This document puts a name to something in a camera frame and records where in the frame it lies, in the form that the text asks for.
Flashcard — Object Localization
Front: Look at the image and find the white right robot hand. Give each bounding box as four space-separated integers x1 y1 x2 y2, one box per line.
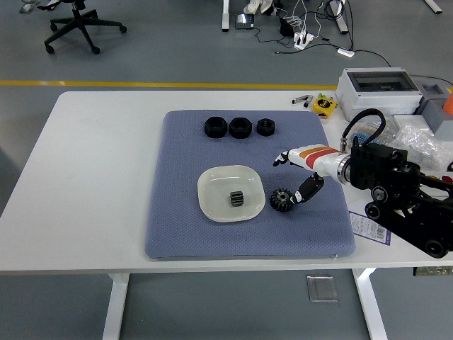
272 143 343 205

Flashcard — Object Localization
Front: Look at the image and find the large black metal gear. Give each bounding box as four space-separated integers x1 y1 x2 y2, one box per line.
270 188 294 213

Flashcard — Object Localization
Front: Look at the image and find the small black hex nut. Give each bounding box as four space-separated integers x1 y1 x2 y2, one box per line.
256 118 277 137

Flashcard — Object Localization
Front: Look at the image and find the large black hex nut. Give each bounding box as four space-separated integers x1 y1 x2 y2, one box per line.
228 117 253 140
204 116 229 139

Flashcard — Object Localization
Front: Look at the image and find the white three-button control box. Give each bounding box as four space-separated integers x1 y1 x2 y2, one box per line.
417 161 453 187

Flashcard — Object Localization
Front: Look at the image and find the dark grey box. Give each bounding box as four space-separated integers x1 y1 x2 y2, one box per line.
412 76 451 116

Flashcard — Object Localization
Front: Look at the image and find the yellow tape measure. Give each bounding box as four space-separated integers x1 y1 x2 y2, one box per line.
312 97 339 120

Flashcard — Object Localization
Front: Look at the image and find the clear bag of blue resistors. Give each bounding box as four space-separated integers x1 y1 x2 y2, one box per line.
348 118 397 147

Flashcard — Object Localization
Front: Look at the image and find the purple and white card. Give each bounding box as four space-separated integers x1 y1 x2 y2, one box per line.
348 210 393 247

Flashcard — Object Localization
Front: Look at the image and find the white square plate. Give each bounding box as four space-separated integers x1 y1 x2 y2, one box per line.
196 164 266 223

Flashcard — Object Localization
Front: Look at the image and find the flat white plastic case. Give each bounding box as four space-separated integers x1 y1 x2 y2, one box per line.
393 114 436 135

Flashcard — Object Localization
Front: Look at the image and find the clear bag of white parts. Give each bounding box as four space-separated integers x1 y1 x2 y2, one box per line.
389 124 453 173

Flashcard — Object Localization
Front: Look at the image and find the blue-grey textured mat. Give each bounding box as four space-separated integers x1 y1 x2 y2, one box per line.
144 109 357 261

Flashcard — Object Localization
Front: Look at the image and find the white power strip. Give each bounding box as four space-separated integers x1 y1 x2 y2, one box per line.
293 30 315 50

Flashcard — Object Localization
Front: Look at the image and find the light grey block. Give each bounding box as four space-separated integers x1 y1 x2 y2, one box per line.
423 100 453 141

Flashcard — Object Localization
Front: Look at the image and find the metal floor hatch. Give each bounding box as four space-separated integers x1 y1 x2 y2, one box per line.
306 274 338 303

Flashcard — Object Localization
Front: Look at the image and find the black power adapter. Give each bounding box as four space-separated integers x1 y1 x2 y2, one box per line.
279 16 297 37

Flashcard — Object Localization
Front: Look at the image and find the black terminal device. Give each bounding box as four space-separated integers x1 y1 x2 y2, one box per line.
234 13 256 30

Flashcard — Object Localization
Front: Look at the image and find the white table leg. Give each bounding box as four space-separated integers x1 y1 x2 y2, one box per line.
102 273 130 340
352 268 389 340

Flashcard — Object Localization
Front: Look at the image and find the white shoe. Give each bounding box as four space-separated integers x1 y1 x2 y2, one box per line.
243 0 275 16

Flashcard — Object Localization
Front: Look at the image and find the under-table green circuit panel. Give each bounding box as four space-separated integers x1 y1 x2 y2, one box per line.
413 266 453 277

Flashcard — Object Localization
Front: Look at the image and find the black office chair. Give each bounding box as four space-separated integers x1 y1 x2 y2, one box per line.
44 0 127 55

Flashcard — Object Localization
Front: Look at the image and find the grey electrical enclosure box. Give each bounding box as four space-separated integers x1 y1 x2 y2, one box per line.
335 67 424 123

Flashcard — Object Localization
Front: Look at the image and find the black floor cable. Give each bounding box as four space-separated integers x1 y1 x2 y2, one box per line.
353 49 393 68

